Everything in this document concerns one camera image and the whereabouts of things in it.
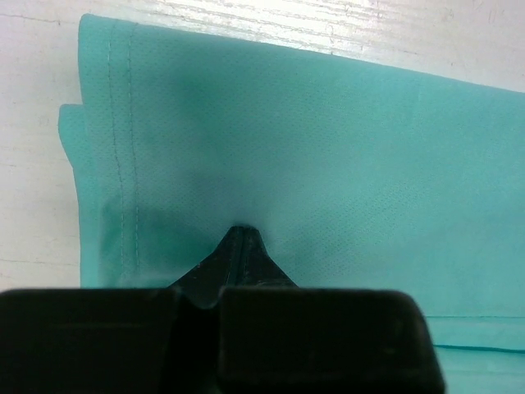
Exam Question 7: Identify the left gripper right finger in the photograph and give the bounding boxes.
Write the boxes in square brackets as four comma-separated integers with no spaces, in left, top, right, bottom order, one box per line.
[235,227,297,287]

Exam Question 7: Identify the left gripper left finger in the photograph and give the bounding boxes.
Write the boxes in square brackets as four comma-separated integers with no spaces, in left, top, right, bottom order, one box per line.
[172,226,244,309]

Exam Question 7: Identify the teal t-shirt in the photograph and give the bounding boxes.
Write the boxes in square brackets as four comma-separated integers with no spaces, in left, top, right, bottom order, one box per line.
[58,15,524,393]

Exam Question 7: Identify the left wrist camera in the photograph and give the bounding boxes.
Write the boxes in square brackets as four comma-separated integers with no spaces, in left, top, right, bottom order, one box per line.
[1,287,445,393]

